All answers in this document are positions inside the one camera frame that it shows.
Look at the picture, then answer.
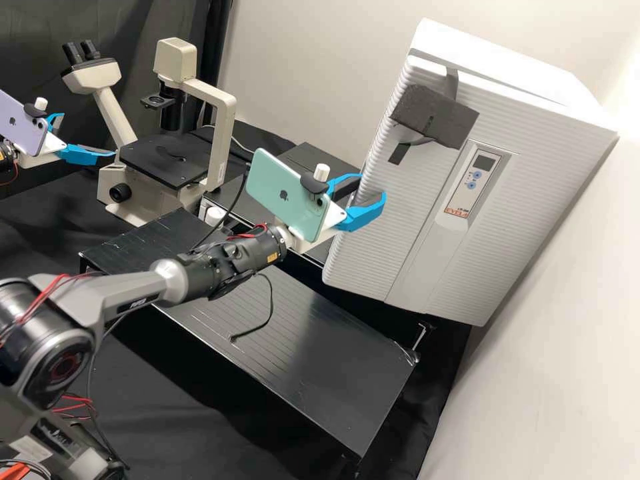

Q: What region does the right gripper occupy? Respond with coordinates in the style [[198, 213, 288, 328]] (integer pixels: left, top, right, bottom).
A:
[[283, 172, 389, 252]]

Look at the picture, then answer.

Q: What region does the black cable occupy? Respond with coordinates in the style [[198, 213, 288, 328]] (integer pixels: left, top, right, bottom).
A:
[[192, 179, 253, 251], [227, 272, 276, 343]]

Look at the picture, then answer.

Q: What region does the cream microscope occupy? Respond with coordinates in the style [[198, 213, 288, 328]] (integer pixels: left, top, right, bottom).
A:
[[61, 37, 239, 229]]

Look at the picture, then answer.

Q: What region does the white incubator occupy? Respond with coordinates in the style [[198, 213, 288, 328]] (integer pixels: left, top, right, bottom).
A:
[[405, 17, 621, 139]]

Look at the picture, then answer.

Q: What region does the incubator door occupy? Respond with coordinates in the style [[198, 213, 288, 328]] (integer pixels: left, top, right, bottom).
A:
[[322, 49, 620, 329]]

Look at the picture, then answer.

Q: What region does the left wrist camera phone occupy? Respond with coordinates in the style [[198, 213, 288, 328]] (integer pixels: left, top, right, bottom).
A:
[[0, 89, 51, 157]]

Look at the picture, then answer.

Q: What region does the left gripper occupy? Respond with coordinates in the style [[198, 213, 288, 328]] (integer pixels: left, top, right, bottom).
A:
[[19, 112, 119, 169]]

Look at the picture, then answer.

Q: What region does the wrist camera phone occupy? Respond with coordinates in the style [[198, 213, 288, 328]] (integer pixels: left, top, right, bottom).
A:
[[0, 89, 51, 157], [243, 148, 335, 245]]

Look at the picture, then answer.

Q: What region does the right wrist camera phone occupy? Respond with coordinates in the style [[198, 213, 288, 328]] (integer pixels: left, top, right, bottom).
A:
[[243, 148, 335, 245]]

